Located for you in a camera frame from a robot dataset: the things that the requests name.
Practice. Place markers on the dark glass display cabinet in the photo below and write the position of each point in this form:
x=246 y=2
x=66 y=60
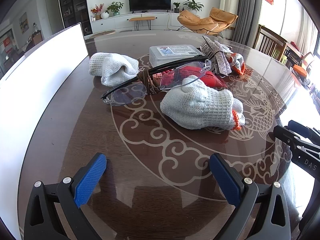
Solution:
x=73 y=5

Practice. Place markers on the black television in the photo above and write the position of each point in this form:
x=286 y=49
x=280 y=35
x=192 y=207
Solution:
x=150 y=1

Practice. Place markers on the small potted plant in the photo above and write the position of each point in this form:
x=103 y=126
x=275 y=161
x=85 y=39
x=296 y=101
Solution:
x=176 y=6

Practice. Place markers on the dark wooden chair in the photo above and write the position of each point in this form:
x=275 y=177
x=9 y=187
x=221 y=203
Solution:
x=268 y=41

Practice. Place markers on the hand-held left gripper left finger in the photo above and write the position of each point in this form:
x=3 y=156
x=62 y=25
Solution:
x=90 y=180

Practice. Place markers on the orange bench with black legs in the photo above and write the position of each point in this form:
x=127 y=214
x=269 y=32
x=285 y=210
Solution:
x=141 y=18

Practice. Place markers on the green potted plant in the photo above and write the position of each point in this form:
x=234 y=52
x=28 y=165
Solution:
x=114 y=7

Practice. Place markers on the orange bag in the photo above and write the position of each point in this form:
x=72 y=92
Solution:
x=300 y=70

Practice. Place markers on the white sheer curtain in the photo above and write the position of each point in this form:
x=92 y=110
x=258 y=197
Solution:
x=308 y=32

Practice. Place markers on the white television cabinet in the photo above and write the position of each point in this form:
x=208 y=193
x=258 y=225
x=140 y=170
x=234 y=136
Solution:
x=112 y=21

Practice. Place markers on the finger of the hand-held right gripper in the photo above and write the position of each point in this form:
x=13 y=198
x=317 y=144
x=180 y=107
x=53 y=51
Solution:
x=300 y=127
x=285 y=133

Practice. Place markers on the grey curtain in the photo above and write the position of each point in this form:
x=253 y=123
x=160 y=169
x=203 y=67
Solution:
x=250 y=12

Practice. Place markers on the round beige floor cushion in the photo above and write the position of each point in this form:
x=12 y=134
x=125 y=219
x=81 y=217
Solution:
x=105 y=33

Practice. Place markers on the white knit glove orange cuff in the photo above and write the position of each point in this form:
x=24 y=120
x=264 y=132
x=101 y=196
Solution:
x=200 y=105
x=238 y=60

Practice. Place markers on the orange lounge chair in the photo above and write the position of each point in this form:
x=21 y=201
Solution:
x=200 y=21

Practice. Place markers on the red window banner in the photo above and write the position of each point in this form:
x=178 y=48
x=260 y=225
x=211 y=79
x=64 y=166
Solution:
x=7 y=45

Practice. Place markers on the clear safety glasses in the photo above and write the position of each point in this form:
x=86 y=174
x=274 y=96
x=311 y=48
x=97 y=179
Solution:
x=125 y=95

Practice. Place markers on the rhinestone hair claw clip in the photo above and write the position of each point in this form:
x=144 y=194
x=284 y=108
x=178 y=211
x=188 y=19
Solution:
x=221 y=57

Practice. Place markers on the framed wall painting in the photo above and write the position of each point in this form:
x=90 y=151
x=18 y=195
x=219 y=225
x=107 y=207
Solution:
x=23 y=22

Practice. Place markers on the large leafy potted plant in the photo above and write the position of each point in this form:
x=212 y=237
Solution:
x=193 y=5

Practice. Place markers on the clear plastic box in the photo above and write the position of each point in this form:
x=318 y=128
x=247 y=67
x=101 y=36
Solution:
x=175 y=55

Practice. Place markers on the white round vase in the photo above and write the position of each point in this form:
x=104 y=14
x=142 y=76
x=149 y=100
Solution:
x=104 y=15

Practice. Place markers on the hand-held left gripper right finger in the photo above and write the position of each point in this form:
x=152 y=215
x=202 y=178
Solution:
x=225 y=180

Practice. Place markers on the red flower plant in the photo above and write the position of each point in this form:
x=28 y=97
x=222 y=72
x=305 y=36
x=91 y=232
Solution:
x=97 y=10

